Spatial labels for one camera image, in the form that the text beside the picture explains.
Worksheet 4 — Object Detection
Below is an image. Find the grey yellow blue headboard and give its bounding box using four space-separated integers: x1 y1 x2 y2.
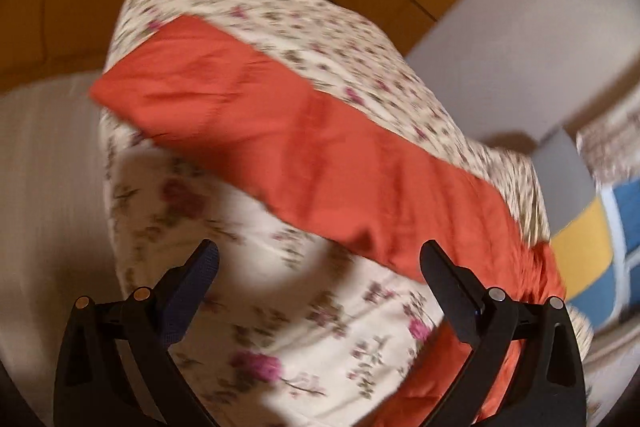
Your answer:
532 127 631 325

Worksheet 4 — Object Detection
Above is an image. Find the floral curtain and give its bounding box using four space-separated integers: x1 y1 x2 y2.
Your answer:
575 104 640 188

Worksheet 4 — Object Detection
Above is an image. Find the red-orange padded jacket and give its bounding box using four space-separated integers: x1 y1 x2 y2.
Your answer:
89 14 568 425

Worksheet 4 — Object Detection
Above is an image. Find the large rose print quilt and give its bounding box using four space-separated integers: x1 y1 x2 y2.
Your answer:
100 117 596 427

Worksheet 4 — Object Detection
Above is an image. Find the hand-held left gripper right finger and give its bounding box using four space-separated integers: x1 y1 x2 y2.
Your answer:
419 240 587 427

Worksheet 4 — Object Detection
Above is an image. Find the white framed window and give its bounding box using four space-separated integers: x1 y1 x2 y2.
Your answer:
600 179 640 268

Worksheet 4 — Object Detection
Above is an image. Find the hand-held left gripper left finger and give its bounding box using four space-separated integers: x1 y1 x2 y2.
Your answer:
52 238 221 427

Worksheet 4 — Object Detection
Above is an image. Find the floral white pillow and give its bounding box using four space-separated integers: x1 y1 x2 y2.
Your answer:
102 0 551 248

